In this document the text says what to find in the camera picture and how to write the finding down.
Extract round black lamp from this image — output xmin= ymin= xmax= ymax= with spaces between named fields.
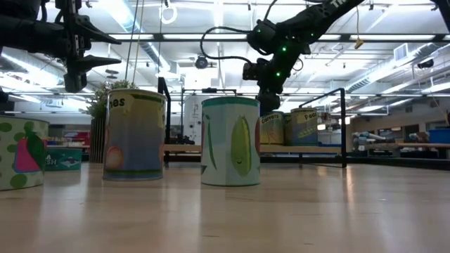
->
xmin=194 ymin=54 xmax=211 ymax=70

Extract carrots can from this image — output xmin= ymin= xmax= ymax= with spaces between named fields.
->
xmin=259 ymin=111 xmax=285 ymax=146

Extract peas can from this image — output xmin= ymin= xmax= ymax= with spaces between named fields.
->
xmin=290 ymin=108 xmax=319 ymax=147

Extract thin hanging cord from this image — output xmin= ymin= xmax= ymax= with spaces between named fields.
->
xmin=131 ymin=0 xmax=146 ymax=84
xmin=124 ymin=0 xmax=140 ymax=82

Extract black rig crossbar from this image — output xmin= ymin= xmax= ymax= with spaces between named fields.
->
xmin=108 ymin=32 xmax=450 ymax=43

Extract red storage bin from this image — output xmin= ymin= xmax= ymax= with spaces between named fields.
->
xmin=63 ymin=131 xmax=91 ymax=147

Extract wooden tray frame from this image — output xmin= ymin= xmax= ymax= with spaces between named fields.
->
xmin=157 ymin=76 xmax=349 ymax=169

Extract blue storage bin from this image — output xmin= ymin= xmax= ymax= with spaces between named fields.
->
xmin=427 ymin=128 xmax=450 ymax=144

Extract white cable ring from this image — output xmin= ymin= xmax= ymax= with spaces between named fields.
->
xmin=158 ymin=3 xmax=178 ymax=25

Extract mixed vegetables corn can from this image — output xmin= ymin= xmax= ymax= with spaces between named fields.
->
xmin=200 ymin=96 xmax=262 ymax=187

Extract peaches can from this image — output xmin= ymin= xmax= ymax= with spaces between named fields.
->
xmin=102 ymin=88 xmax=167 ymax=182

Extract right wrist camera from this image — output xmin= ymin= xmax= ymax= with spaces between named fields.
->
xmin=242 ymin=58 xmax=263 ymax=81

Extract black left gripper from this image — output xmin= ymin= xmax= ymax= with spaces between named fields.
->
xmin=54 ymin=0 xmax=122 ymax=94

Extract teal fish tin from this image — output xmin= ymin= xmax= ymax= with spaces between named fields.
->
xmin=44 ymin=147 xmax=84 ymax=172

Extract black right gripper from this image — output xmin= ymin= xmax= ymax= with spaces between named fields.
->
xmin=255 ymin=79 xmax=283 ymax=116

